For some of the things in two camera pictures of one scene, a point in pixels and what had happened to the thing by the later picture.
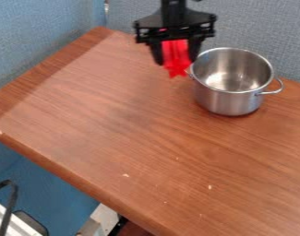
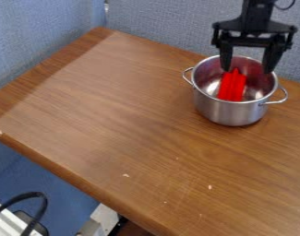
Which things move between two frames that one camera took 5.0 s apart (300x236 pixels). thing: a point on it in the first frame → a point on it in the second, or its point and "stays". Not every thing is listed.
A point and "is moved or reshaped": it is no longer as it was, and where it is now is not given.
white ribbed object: (22, 225) stays
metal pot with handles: (231, 76) is moved or reshaped
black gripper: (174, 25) → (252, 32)
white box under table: (102, 222) stays
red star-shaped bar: (176, 56) → (232, 85)
